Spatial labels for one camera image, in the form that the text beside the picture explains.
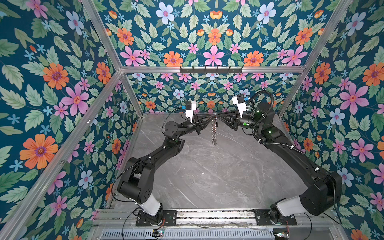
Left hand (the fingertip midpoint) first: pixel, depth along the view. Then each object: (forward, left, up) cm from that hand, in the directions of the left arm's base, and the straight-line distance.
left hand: (215, 115), depth 63 cm
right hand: (+2, -3, -2) cm, 4 cm away
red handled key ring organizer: (-1, 0, -4) cm, 4 cm away
